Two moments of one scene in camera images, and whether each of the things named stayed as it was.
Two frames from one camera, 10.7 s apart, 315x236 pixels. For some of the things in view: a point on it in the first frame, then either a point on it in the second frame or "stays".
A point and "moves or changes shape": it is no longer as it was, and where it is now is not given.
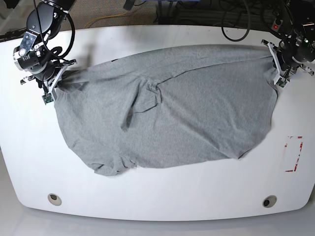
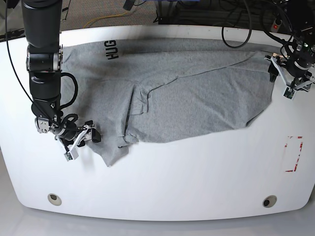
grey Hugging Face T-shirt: [184, 105] moves or changes shape
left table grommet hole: [54, 199] stays
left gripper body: [49, 79] to [82, 134]
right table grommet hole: [269, 201] stays
